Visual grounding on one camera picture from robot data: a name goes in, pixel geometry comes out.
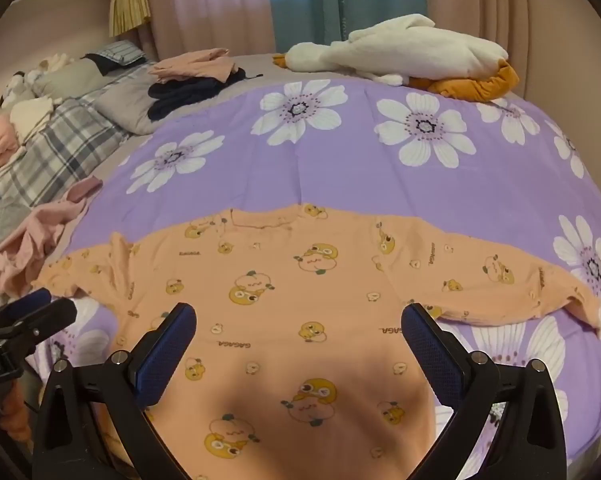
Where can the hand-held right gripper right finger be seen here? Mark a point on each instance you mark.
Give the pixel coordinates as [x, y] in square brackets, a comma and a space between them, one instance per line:
[430, 350]

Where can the navy dark clothes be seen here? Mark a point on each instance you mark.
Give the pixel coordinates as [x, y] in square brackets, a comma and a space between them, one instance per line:
[185, 95]

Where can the cream cloth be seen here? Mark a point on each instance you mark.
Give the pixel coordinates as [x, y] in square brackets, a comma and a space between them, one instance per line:
[30, 115]

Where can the purple floral blanket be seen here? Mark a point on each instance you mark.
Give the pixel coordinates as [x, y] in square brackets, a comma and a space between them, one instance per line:
[360, 180]

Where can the crumpled pink garment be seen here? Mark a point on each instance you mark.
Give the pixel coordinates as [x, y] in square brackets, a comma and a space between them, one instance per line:
[35, 240]

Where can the grey folded quilt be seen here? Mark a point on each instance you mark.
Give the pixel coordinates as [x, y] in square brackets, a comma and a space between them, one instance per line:
[130, 105]

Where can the black cloth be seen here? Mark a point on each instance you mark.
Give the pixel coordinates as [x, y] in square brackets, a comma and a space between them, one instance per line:
[103, 64]

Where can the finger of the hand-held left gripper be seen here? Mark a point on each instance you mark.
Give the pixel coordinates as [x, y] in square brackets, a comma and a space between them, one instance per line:
[30, 301]
[48, 319]

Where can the beige curtain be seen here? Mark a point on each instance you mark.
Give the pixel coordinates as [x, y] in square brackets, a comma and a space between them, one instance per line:
[480, 0]

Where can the blue striped pillow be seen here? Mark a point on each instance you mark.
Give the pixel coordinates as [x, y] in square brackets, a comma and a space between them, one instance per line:
[120, 51]

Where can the orange cloth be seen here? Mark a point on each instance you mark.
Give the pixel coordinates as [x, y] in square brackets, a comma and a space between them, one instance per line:
[13, 415]

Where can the orange cartoon print shirt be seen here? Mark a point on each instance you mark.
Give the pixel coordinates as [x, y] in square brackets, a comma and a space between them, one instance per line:
[290, 310]

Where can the grey plaid quilt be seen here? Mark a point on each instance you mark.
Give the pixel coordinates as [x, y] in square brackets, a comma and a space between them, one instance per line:
[55, 150]

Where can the pink curtain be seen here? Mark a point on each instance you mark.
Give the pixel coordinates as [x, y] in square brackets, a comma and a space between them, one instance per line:
[210, 5]

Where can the white goose plush toy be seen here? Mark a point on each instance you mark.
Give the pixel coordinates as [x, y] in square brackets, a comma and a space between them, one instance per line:
[405, 52]

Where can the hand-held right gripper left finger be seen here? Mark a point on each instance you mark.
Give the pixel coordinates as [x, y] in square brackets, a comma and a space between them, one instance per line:
[165, 350]

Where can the yellow pleated cloth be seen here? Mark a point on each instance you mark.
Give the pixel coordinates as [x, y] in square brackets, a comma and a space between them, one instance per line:
[128, 7]

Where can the grey pillow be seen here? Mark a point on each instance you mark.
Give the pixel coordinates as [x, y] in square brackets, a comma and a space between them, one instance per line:
[68, 77]

